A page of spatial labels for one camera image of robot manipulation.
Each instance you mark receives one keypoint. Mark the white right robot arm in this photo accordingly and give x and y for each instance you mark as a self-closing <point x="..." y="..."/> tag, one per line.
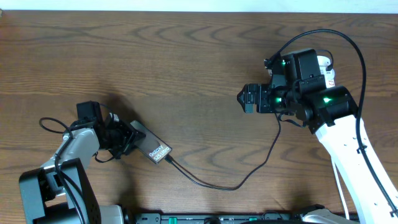
<point x="302" y="85"/>

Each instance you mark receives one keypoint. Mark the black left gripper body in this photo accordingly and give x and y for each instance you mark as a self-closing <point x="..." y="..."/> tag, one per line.
<point x="127" y="134"/>

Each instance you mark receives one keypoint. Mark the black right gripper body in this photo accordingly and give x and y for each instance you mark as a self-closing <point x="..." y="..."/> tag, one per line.
<point x="272" y="101"/>

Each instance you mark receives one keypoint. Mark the Samsung Galaxy smartphone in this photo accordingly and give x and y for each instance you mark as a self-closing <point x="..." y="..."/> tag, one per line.
<point x="150" y="145"/>

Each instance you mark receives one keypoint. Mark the white charger plug adapter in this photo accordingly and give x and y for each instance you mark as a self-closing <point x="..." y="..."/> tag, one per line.
<point x="325" y="64"/>

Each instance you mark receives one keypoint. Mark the white power strip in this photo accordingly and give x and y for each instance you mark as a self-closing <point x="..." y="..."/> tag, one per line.
<point x="329" y="80"/>

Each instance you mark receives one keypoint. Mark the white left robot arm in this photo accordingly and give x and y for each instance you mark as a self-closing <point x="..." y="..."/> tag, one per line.
<point x="59" y="190"/>

